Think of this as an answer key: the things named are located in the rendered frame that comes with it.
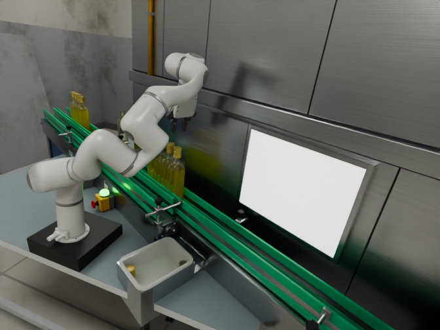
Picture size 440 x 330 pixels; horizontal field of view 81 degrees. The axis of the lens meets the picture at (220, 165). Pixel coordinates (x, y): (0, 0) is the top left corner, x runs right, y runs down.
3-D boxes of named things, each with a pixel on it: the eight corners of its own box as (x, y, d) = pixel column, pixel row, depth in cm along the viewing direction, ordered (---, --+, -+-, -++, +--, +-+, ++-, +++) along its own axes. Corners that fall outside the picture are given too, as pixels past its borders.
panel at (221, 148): (340, 260, 82) (378, 164, 69) (336, 264, 80) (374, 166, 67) (175, 162, 139) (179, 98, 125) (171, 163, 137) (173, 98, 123)
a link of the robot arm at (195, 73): (145, 107, 82) (179, 65, 91) (179, 124, 80) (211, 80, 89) (138, 89, 74) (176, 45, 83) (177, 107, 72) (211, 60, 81)
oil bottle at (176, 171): (183, 205, 119) (186, 163, 111) (173, 209, 115) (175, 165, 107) (175, 200, 123) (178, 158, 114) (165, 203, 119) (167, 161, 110)
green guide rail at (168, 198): (173, 214, 111) (174, 198, 108) (171, 215, 111) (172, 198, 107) (55, 116, 221) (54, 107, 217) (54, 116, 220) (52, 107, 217)
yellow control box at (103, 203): (114, 208, 132) (114, 196, 130) (100, 213, 127) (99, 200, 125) (109, 202, 137) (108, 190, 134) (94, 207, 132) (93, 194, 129)
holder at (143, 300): (204, 270, 102) (206, 255, 99) (141, 311, 83) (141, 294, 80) (179, 247, 112) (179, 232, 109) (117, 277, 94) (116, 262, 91)
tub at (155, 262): (194, 277, 98) (196, 259, 94) (140, 311, 83) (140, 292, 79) (168, 251, 109) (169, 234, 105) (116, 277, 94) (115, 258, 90)
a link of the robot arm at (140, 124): (127, 101, 84) (160, 132, 92) (84, 151, 76) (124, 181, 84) (149, 90, 72) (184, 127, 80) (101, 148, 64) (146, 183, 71)
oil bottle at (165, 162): (177, 199, 123) (179, 158, 115) (166, 203, 119) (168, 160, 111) (169, 194, 127) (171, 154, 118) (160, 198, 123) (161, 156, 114)
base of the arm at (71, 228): (64, 252, 94) (60, 217, 88) (38, 240, 97) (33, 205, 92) (96, 229, 108) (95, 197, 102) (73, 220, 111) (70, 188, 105)
